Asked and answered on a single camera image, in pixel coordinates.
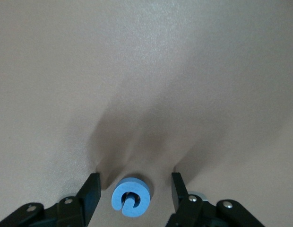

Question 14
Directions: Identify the brown table mat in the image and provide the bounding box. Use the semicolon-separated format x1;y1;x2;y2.
0;0;293;227

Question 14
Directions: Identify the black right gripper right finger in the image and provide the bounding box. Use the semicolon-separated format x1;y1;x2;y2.
165;172;267;227

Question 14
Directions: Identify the blue foam uppercase C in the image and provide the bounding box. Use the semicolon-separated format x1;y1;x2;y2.
111;176;151;218

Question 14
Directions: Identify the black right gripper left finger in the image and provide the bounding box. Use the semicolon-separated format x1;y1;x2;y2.
0;172;102;227

